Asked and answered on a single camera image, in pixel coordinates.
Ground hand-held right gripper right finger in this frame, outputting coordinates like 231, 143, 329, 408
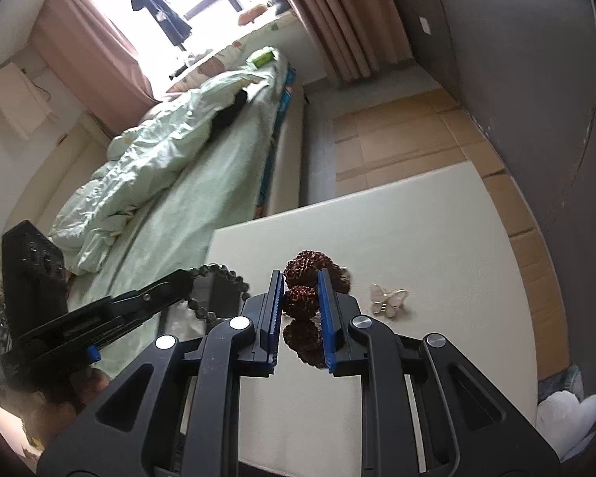
318, 268, 562, 477

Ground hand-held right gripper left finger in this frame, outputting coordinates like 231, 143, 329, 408
36, 269, 285, 477

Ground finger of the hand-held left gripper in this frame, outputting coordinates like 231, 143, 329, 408
87, 285, 190, 363
106, 268, 197, 310

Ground brown rudraksha seed bracelet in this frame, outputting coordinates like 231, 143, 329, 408
282, 250, 352, 369

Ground dark round bead bracelet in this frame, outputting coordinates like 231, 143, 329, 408
186, 262, 253, 328

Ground white butterfly hair clip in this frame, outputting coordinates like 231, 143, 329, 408
370, 283, 409, 318

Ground green fleece blanket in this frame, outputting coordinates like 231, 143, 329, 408
74, 52, 291, 378

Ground beige padded headboard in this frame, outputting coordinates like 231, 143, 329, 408
7, 109, 152, 239

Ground white low table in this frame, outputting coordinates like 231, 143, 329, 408
169, 159, 540, 477

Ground light green duvet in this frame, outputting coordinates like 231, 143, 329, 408
47, 67, 279, 274

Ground bed with printed mattress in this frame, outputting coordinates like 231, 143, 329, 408
45, 47, 336, 378

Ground black garment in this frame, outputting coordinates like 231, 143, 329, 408
213, 87, 252, 130

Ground cardboard floor sheets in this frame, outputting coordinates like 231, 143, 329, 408
333, 87, 577, 378

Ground printed window sill cushion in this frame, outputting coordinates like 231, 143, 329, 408
166, 10, 299, 93

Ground pink curtain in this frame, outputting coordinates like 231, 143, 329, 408
265, 0, 418, 80
30, 0, 155, 135

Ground grey plush slipper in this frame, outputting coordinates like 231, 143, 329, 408
539, 365, 586, 401

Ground hanging dark blue garment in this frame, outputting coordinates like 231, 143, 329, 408
120, 0, 194, 50

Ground orange plush toy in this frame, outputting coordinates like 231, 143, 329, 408
238, 5, 269, 25

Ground grey wardrobe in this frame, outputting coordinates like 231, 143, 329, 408
377, 0, 596, 393

